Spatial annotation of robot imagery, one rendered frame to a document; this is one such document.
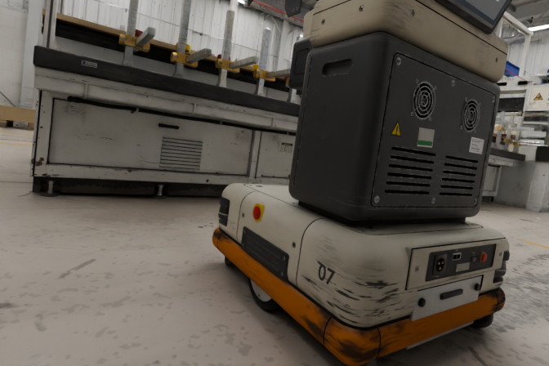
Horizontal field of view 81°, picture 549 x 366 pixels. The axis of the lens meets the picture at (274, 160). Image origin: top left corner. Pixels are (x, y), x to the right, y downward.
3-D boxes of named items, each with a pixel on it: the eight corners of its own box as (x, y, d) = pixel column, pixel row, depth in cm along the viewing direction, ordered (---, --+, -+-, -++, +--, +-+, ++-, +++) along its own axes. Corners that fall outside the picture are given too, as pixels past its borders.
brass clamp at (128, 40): (149, 51, 159) (150, 40, 159) (119, 42, 152) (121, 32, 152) (147, 52, 165) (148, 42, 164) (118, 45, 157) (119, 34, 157)
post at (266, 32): (261, 107, 199) (271, 29, 196) (256, 106, 197) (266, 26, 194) (257, 107, 202) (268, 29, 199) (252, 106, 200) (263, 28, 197)
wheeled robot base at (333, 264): (506, 318, 91) (523, 231, 89) (347, 386, 56) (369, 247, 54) (338, 239, 147) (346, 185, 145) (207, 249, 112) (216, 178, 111)
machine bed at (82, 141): (495, 203, 439) (506, 140, 434) (26, 196, 159) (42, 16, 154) (445, 193, 496) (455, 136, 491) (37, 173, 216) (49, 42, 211)
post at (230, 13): (224, 95, 185) (234, 10, 182) (218, 94, 183) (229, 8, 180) (221, 95, 188) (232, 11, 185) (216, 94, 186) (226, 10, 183)
